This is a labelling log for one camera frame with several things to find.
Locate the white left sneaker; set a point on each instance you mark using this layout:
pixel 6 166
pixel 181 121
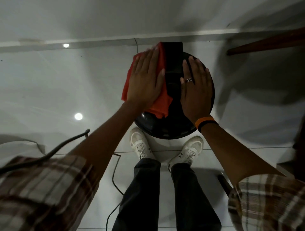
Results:
pixel 140 142

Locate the person's left forearm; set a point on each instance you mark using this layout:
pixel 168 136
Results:
pixel 112 133

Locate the brown wooden furniture leg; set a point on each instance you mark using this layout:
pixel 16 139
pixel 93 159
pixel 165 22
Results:
pixel 269 42

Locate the person's left hand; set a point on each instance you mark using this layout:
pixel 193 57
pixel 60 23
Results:
pixel 143 85

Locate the person's right thumb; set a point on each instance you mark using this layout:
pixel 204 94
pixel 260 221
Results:
pixel 183 86

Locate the red cleaning cloth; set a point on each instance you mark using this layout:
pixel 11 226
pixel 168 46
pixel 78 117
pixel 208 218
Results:
pixel 162 104

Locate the person's left thumb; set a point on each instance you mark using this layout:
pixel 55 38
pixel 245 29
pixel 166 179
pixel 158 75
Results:
pixel 161 79

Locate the black wristband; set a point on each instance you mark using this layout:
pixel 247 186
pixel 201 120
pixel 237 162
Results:
pixel 207 125

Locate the person's left middle finger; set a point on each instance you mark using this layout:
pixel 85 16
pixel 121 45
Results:
pixel 148 62

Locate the black round appliance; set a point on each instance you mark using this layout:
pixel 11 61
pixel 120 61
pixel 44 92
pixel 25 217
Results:
pixel 174 123

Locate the white sneaker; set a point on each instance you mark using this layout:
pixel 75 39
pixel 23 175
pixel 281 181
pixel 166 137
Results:
pixel 188 150
pixel 140 142

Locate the dark trousers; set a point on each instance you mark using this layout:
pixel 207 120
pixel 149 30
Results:
pixel 143 202

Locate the person's right middle finger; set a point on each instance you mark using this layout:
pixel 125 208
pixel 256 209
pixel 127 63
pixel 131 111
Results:
pixel 193 67

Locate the person's right little finger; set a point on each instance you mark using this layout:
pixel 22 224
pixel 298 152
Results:
pixel 206 77

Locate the white right sneaker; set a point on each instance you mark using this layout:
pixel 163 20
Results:
pixel 188 150

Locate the white baseboard strip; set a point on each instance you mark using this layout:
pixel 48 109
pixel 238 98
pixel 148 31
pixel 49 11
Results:
pixel 95 42

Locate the person's left little finger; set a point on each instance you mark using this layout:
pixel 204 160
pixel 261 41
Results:
pixel 134 69

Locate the person's right forearm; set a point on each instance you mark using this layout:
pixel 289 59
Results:
pixel 233 154

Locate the orange wristband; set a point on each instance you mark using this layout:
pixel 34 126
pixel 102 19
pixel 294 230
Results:
pixel 203 119

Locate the person's right hand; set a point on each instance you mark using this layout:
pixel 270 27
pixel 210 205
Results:
pixel 197 97

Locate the black furniture leg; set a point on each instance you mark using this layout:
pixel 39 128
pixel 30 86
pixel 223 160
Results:
pixel 225 185

